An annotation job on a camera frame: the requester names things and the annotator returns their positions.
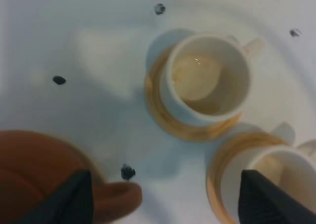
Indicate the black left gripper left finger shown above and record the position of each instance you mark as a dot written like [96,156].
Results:
[70,203]

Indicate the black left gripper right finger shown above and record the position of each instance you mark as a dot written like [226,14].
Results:
[262,202]

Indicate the brown clay teapot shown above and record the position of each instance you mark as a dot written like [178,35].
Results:
[33,165]

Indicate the white near teacup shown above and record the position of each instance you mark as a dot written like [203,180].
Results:
[292,169]

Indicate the white teacup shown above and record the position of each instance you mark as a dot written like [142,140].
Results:
[292,169]
[207,78]

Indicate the orange near coaster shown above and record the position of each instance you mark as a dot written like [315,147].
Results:
[224,154]

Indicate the orange coaster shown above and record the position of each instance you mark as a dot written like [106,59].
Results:
[224,154]
[166,121]

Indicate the orange far coaster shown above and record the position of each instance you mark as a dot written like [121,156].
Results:
[166,121]

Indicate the white far teacup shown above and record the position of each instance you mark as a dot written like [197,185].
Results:
[207,78]

